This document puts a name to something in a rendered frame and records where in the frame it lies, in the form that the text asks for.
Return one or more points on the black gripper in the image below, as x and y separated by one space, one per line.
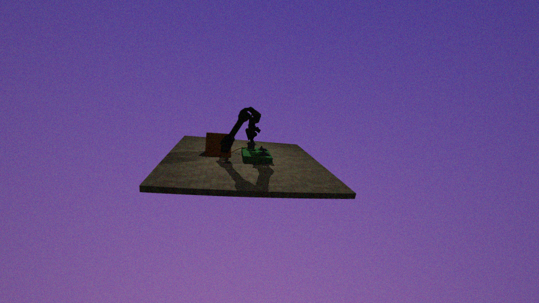
250 132

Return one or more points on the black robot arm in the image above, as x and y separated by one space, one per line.
243 116

